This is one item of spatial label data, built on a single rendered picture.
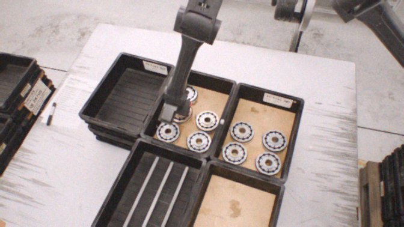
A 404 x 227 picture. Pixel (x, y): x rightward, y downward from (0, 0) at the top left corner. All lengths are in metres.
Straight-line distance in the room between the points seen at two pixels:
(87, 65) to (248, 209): 1.23
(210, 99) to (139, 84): 0.37
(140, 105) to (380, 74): 2.15
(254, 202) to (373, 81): 1.91
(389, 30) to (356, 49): 2.27
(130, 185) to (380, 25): 0.99
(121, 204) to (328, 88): 1.19
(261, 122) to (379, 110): 1.50
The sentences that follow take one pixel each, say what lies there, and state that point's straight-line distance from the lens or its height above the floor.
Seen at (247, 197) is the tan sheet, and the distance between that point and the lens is 1.19.
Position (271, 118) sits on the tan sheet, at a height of 0.83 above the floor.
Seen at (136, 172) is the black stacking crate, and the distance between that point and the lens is 1.26.
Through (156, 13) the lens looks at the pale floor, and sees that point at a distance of 3.21.
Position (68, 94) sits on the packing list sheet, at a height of 0.70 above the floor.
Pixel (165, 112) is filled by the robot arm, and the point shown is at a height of 1.07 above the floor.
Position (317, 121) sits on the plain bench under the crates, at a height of 0.70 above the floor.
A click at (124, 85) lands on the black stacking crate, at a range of 1.51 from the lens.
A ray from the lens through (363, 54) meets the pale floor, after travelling 3.04.
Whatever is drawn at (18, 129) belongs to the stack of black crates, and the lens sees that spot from 2.21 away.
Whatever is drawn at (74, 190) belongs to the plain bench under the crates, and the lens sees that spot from 1.46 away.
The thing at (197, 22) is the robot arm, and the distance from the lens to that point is 0.73.
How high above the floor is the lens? 1.96
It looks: 58 degrees down
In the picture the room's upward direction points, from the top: 4 degrees counter-clockwise
